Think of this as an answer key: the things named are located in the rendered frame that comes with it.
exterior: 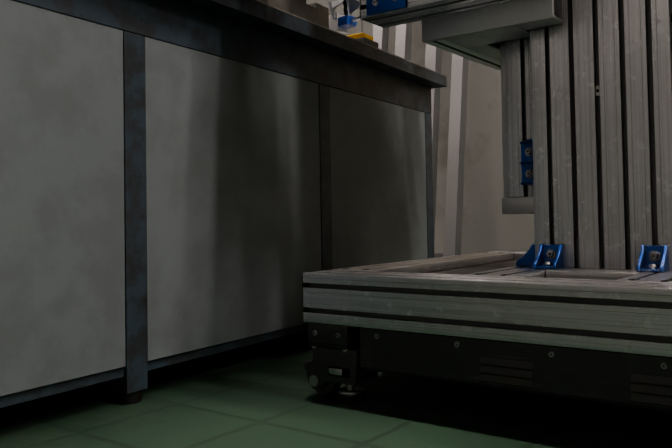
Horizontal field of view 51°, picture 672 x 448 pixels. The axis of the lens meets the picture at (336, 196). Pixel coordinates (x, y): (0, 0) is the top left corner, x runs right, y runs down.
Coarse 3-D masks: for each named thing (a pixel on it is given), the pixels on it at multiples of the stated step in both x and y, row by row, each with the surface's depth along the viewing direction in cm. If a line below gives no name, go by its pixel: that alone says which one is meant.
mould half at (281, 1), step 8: (280, 0) 172; (288, 0) 175; (296, 0) 178; (304, 0) 181; (280, 8) 172; (288, 8) 174; (296, 8) 177; (304, 8) 180; (312, 8) 184; (320, 8) 187; (328, 8) 190; (304, 16) 180; (312, 16) 183; (320, 16) 187; (328, 16) 190; (320, 24) 187; (328, 24) 190
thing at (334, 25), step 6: (330, 18) 220; (336, 18) 218; (342, 18) 217; (348, 18) 216; (354, 18) 215; (330, 24) 220; (336, 24) 218; (342, 24) 217; (348, 24) 216; (354, 24) 218; (336, 30) 218; (342, 30) 219
